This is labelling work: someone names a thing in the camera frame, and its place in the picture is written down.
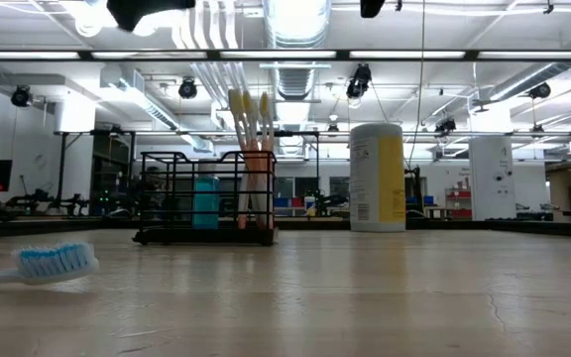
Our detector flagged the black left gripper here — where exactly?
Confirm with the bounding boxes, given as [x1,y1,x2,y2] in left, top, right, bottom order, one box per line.
[106,0,197,34]

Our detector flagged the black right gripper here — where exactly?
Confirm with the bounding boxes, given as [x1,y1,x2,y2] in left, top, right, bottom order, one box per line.
[359,0,387,20]

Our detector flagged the white canister with yellow label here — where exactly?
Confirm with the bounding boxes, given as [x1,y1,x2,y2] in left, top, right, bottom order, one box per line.
[348,122,407,233]

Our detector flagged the teal bottle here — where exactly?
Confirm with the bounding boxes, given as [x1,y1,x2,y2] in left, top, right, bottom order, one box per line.
[191,161,221,230]

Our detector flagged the black wire toothbrush holder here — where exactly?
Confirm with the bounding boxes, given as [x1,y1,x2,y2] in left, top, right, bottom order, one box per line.
[132,150,280,248]

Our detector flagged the blue and white toothbrush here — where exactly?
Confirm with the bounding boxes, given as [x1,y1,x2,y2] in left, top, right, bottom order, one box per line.
[0,241,101,289]

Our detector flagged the black ceiling spotlight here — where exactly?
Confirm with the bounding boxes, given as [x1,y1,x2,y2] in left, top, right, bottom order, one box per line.
[177,76,199,100]
[345,62,374,100]
[10,84,33,108]
[530,81,552,100]
[433,117,458,135]

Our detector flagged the red storage shelf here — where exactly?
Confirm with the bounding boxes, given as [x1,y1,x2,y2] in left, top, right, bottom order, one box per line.
[444,186,473,219]

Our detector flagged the background robot arms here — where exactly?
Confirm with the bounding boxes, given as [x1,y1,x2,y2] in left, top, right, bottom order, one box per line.
[5,187,91,219]

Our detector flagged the white pillar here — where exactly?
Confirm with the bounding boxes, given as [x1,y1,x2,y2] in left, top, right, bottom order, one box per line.
[468,134,515,222]

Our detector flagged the black background gantry frame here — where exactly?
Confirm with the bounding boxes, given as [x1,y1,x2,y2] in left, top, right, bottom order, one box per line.
[55,128,322,219]

